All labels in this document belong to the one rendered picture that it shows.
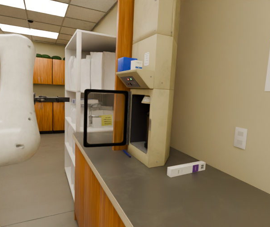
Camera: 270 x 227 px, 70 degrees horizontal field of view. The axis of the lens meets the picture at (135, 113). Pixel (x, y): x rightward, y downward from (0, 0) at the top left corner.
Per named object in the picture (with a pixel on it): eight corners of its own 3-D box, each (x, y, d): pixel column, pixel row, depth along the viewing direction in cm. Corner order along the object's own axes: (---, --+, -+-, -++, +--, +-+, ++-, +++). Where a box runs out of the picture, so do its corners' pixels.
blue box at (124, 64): (130, 73, 134) (131, 60, 133) (137, 72, 125) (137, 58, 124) (117, 72, 130) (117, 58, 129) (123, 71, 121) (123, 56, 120)
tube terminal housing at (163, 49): (155, 148, 154) (162, 49, 144) (182, 162, 125) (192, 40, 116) (127, 151, 143) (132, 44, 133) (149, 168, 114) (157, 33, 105)
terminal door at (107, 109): (126, 145, 140) (128, 90, 135) (83, 147, 130) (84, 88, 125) (125, 145, 141) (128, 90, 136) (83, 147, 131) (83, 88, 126)
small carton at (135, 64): (137, 71, 119) (137, 61, 118) (141, 71, 114) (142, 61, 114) (130, 70, 116) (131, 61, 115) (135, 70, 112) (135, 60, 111)
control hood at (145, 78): (130, 88, 137) (130, 73, 136) (153, 88, 108) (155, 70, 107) (114, 87, 132) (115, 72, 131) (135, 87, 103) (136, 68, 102)
